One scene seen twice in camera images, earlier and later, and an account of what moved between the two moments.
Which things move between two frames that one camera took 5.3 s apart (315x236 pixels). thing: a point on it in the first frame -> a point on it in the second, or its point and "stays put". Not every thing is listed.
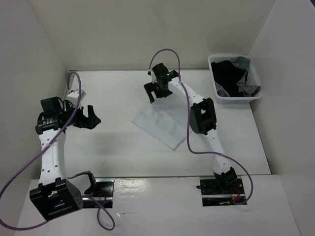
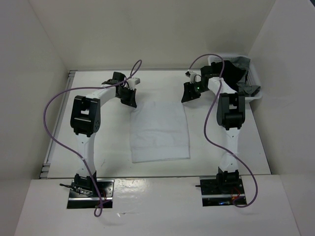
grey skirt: x=242 y=63 stays put
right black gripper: x=150 y=87 -> x=188 y=95
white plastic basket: x=251 y=79 stays put
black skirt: x=226 y=74 stays put
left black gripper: x=89 y=122 -> x=131 y=101
